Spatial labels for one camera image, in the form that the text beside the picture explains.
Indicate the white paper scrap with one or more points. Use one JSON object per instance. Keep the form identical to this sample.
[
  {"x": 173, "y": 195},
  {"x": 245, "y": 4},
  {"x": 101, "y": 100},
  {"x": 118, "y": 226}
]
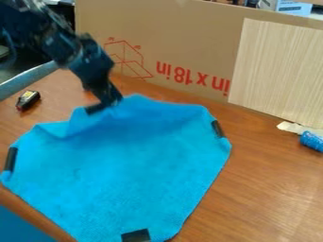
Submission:
[{"x": 291, "y": 126}]

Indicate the small black tool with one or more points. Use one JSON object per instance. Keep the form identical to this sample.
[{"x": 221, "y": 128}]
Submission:
[{"x": 27, "y": 99}]

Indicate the blue roll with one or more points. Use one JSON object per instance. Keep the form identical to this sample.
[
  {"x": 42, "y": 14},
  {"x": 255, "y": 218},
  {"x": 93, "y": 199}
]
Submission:
[{"x": 312, "y": 141}]

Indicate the cardboard box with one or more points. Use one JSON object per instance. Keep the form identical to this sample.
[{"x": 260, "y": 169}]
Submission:
[{"x": 185, "y": 44}]

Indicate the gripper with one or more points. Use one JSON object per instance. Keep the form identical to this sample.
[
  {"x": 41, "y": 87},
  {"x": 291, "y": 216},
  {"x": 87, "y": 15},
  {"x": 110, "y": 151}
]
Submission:
[{"x": 93, "y": 67}]

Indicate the blue cloth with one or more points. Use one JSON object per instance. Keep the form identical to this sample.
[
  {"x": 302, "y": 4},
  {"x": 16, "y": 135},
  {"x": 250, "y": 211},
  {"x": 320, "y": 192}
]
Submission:
[{"x": 122, "y": 170}]

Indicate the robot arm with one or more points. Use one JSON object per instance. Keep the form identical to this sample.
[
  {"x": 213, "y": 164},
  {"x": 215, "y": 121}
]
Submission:
[{"x": 29, "y": 28}]

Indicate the wooden board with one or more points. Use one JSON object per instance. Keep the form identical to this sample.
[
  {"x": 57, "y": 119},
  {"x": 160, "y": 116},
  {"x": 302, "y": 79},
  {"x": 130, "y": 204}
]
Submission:
[{"x": 279, "y": 71}]

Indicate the white box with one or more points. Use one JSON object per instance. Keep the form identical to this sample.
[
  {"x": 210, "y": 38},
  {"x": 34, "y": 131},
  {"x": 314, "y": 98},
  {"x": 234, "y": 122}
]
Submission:
[{"x": 288, "y": 6}]

